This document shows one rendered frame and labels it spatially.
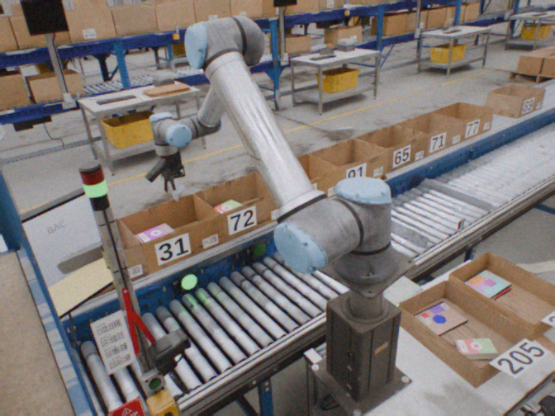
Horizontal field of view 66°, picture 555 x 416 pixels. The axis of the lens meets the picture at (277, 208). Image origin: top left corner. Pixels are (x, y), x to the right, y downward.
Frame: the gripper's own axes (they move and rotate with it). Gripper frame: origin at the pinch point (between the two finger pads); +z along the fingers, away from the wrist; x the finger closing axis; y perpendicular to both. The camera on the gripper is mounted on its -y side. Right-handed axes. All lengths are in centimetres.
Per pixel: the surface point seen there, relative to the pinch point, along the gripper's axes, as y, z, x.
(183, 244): -0.9, 21.5, -8.3
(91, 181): -43, -45, -68
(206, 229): 11.1, 18.5, -8.1
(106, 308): -41, 33, -14
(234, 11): 309, -36, 444
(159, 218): 0.0, 20.7, 20.8
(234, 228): 25.8, 23.3, -8.3
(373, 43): 588, 39, 413
